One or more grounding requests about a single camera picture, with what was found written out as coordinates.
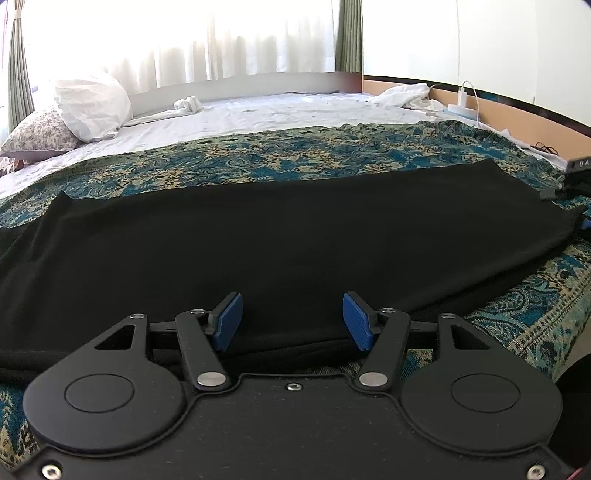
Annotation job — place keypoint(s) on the crumpled white cloth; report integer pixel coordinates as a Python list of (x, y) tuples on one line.
[(406, 99)]

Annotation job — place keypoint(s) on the teal paisley blanket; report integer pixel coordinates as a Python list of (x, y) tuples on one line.
[(258, 154)]

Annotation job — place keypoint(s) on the floral pillow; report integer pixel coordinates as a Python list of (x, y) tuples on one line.
[(39, 136)]

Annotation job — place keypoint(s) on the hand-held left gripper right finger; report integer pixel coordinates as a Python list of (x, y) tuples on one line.
[(358, 323)]

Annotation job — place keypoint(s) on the green curtain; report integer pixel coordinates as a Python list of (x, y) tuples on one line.
[(21, 69), (348, 37)]

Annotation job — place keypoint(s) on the grey headboard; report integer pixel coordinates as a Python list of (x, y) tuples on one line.
[(258, 90)]

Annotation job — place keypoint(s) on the black pants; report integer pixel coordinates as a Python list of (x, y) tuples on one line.
[(286, 240)]

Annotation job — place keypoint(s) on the pink cloth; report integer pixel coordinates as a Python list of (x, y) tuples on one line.
[(5, 165)]

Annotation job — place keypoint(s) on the white power strip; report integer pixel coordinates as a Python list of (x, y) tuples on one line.
[(461, 111)]

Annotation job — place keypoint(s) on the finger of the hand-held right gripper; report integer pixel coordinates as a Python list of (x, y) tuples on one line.
[(556, 192)]

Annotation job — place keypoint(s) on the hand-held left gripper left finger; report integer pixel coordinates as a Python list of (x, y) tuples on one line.
[(229, 321)]

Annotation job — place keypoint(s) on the white bed sheet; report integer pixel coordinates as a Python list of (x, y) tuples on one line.
[(258, 115)]

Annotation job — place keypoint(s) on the sheer white curtain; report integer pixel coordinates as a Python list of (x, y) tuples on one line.
[(184, 41)]

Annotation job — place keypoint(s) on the small white towel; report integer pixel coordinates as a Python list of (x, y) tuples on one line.
[(188, 104)]

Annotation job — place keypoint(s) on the wooden bed frame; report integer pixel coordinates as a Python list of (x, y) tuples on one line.
[(508, 117)]

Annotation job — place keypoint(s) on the white pillow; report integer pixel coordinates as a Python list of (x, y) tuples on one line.
[(92, 106)]

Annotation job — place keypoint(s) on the white charger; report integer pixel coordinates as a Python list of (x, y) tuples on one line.
[(465, 98)]

